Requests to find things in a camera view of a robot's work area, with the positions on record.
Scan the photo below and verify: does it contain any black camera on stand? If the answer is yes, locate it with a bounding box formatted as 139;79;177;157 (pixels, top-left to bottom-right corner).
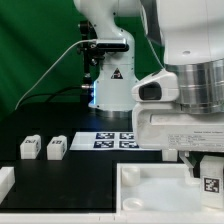
77;20;129;85

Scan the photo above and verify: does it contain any black cable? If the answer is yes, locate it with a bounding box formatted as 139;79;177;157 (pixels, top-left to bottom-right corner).
19;84;94;105

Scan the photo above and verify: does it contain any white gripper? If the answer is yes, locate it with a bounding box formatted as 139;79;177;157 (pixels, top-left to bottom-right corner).
132;103;224;177

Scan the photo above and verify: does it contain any white square tabletop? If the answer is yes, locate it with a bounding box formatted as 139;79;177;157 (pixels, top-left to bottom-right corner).
116;163;224;213

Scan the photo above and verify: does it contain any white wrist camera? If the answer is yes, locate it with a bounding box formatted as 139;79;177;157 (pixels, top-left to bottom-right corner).
132;69;180;103

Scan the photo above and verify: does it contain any white camera cable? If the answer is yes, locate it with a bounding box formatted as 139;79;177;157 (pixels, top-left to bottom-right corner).
14;39;98;111

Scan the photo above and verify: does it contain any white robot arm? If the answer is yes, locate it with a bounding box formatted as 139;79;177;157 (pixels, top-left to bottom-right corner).
132;0;224;178

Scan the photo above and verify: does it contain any white left obstacle block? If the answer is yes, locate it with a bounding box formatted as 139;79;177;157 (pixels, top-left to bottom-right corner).
0;167;15;204

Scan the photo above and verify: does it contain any white sheet with tags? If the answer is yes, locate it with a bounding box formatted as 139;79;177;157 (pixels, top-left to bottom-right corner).
70;132;139;150

